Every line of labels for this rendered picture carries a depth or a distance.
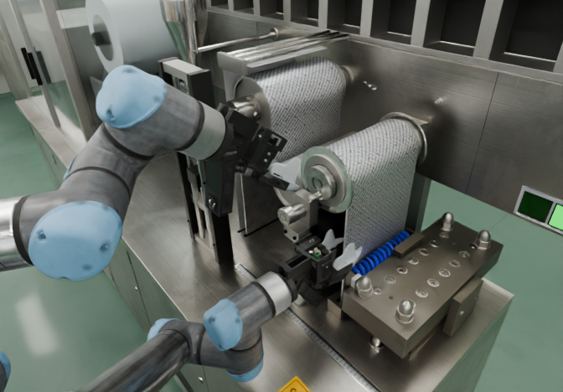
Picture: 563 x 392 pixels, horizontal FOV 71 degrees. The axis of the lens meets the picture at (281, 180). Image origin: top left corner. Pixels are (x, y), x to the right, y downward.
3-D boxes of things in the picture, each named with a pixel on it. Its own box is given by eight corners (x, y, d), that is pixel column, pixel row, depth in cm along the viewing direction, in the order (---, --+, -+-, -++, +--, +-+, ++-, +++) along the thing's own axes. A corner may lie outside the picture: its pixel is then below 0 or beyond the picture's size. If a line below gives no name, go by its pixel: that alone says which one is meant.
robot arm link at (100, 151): (39, 209, 46) (89, 143, 43) (68, 162, 56) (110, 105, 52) (102, 239, 50) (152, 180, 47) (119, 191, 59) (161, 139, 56)
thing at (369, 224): (341, 275, 90) (346, 209, 80) (402, 230, 103) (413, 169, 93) (343, 275, 90) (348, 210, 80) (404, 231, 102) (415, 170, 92)
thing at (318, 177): (325, 167, 76) (334, 202, 78) (332, 163, 77) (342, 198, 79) (301, 167, 82) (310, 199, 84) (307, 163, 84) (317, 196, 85)
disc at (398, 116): (370, 158, 104) (376, 105, 96) (372, 157, 104) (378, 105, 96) (420, 180, 94) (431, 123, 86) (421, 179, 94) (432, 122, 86)
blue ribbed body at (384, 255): (346, 277, 91) (348, 265, 89) (402, 236, 102) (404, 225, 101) (358, 286, 89) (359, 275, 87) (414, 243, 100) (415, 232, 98)
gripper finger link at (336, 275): (357, 267, 81) (322, 285, 77) (356, 272, 82) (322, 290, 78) (343, 254, 84) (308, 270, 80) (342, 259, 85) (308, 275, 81)
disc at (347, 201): (300, 195, 90) (300, 136, 82) (302, 194, 90) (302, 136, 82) (349, 225, 80) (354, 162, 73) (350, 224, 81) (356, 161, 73)
